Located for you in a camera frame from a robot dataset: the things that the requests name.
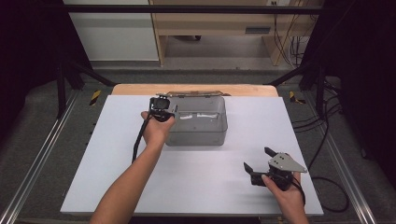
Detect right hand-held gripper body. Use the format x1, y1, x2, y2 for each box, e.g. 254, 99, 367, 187
268, 152, 308, 191

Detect grey label on desk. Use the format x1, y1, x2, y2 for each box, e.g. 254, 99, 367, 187
245, 26, 272, 35

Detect black metal frame stand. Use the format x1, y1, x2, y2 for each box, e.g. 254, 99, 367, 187
55, 55, 117, 119
265, 62, 326, 118

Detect grey transparent plastic box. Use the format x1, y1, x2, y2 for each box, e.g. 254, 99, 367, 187
157, 91, 232, 147

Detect bundle of hanging black cables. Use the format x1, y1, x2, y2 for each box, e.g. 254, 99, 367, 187
273, 13, 310, 68

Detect black curtain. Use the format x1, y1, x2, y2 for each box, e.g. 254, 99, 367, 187
301, 0, 396, 181
0, 0, 92, 141

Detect white cabinet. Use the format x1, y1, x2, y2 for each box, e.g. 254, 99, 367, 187
62, 0, 160, 62

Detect person's left hand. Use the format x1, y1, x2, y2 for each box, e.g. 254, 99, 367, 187
140, 111, 177, 148

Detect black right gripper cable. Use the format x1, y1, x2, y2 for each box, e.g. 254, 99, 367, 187
292, 176, 350, 214

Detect wooden desk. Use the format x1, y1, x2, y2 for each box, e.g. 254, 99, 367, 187
148, 0, 325, 67

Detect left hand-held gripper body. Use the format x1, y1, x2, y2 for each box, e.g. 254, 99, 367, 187
148, 95, 179, 123

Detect black horizontal metal bar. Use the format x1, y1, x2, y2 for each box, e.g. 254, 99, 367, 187
60, 4, 325, 15

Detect person's right hand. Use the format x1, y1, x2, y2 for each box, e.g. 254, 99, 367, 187
262, 173, 306, 209

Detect aluminium rail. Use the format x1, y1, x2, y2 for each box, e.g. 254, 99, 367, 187
0, 90, 80, 224
303, 92, 379, 224

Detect black floor cables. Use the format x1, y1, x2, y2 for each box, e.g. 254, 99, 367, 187
292, 77, 344, 162

